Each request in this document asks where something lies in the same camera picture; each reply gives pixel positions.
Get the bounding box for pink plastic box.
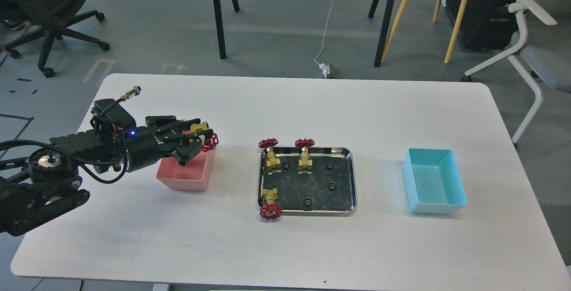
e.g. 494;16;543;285
156;150;216;192

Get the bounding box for steel tray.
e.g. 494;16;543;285
258;146;357;216

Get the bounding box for white grey office chair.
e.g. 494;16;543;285
461;0;571;146

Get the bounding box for brass valve red handle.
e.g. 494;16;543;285
190;121;219;152

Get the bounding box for black cabinet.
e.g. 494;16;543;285
457;0;517;52

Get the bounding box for blue plastic box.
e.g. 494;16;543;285
402;148;468;215

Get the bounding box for white power adapter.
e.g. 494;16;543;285
318;63;339;79

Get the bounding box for black tripod left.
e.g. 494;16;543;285
213;0;240;59

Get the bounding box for brass valve top left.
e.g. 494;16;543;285
258;138;282;175

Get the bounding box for black office chair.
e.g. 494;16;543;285
1;0;110;78

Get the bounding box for brass valve top middle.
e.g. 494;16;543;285
294;138;315;175

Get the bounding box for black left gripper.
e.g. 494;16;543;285
126;116;214;172

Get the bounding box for wooden easel legs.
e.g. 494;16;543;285
381;0;476;64

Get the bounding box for white cable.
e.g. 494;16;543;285
314;0;340;65

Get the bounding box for black tripod right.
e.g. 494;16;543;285
368;0;394;67

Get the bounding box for brass valve bottom left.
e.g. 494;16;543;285
260;188;282;220

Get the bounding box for black tripod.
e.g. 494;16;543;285
213;0;240;59
368;0;394;67

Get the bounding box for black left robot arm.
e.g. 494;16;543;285
0;86;219;237

